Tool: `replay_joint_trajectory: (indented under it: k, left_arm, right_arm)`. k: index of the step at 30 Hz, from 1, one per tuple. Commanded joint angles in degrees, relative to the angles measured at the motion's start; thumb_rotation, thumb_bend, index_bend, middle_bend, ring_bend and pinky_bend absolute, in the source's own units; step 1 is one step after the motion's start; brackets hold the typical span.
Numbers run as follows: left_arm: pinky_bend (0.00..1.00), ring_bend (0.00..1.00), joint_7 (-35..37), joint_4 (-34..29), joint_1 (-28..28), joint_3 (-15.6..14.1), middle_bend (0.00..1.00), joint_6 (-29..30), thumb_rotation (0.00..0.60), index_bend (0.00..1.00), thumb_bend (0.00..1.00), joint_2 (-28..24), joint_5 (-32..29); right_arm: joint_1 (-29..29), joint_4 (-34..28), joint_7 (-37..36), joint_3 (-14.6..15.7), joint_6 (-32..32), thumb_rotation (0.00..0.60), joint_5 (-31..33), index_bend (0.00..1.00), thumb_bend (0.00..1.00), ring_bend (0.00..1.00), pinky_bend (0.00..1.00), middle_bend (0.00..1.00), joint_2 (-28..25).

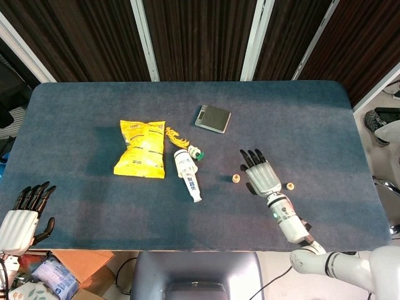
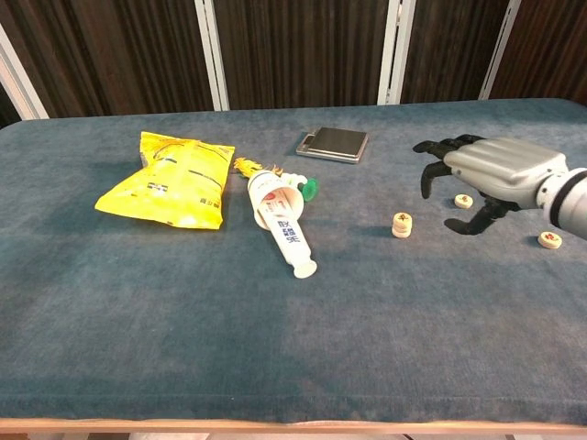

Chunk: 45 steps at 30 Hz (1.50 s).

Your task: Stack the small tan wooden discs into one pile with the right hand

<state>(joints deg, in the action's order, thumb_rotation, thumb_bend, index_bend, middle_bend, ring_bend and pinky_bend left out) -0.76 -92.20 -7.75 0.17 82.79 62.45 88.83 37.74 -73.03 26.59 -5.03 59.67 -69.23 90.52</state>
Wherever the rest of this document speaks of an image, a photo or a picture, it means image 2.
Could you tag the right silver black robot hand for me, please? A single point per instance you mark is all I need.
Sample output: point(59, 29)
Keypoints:
point(504, 167)

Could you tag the small cream cap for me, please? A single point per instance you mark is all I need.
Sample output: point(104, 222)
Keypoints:
point(463, 200)

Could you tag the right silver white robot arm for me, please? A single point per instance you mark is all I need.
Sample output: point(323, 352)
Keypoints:
point(568, 197)

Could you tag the grey metal flat case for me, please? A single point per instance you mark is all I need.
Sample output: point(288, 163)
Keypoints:
point(337, 142)

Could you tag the small bottle green cap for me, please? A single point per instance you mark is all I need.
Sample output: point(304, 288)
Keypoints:
point(311, 189)

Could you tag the white tube blue text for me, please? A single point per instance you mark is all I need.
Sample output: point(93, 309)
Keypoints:
point(291, 238)

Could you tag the white paper cup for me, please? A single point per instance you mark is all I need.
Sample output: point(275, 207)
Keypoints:
point(266, 179)

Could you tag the yellow snack bag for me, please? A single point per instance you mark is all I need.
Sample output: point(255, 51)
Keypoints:
point(174, 188)

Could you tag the blue table cloth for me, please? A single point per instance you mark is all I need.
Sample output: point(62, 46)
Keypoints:
point(183, 321)

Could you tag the wooden table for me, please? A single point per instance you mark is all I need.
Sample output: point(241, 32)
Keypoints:
point(137, 426)

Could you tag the white metal frame post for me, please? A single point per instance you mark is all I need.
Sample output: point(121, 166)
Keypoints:
point(394, 55)
point(213, 59)
point(18, 78)
point(497, 55)

